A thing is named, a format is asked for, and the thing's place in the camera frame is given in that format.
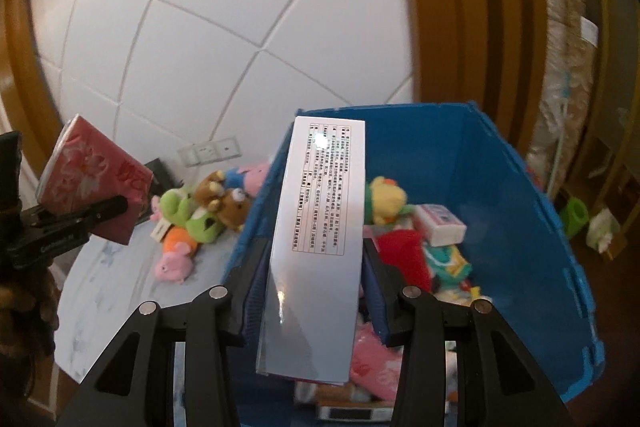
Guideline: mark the black gift box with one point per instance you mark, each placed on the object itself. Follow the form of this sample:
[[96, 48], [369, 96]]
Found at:
[[162, 174]]

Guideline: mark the green plastic cup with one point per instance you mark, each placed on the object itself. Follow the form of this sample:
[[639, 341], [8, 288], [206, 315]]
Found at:
[[575, 214]]

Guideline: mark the white box with dark window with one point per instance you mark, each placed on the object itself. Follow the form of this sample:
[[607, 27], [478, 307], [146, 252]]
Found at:
[[350, 413]]

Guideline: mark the pig plush in red dress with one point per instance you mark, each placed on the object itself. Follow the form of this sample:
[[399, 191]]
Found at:
[[405, 257]]

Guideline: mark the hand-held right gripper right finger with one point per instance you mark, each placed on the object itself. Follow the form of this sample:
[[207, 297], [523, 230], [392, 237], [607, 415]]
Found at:
[[375, 289]]

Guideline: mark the pig plush in blue dress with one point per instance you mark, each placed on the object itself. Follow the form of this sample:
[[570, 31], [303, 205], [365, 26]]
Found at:
[[250, 176]]

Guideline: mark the green snack packet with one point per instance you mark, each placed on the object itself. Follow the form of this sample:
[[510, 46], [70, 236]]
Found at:
[[447, 264]]

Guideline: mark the pig plush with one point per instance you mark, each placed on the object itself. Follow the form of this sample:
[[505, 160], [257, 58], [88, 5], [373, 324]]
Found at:
[[250, 176], [405, 257], [175, 257]]

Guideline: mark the white wall socket panel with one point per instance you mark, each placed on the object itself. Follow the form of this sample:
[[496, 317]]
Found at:
[[210, 152]]

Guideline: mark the pink packet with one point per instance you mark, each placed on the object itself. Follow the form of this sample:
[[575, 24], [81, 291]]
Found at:
[[375, 362]]

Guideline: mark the green frog plush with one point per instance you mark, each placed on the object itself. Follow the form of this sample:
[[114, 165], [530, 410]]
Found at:
[[200, 224]]

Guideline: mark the rolled bubble wrap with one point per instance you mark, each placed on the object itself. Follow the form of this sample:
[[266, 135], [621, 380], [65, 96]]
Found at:
[[565, 57]]

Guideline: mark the brown bear plush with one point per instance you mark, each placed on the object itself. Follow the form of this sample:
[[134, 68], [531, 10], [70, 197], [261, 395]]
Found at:
[[232, 207]]

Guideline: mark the small white and pink box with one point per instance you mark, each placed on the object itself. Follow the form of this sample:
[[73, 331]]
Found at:
[[440, 224]]

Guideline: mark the blue plastic container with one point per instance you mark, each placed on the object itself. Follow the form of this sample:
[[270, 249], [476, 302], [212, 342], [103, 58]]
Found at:
[[495, 187]]

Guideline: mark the yellow and green plush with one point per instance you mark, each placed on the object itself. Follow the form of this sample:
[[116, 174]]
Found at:
[[387, 199]]

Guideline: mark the red tissue pack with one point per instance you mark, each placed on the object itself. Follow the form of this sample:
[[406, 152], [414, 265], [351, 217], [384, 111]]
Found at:
[[85, 167]]

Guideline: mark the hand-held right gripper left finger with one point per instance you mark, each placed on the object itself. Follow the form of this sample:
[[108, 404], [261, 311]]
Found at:
[[254, 289]]

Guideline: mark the crumpled white tissue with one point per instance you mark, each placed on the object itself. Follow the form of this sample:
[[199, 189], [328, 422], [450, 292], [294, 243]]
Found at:
[[602, 229]]

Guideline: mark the white printed cardboard box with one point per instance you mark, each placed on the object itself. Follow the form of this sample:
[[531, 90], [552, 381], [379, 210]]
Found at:
[[317, 227]]

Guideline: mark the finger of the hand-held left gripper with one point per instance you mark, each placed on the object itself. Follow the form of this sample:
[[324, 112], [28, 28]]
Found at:
[[102, 209]]

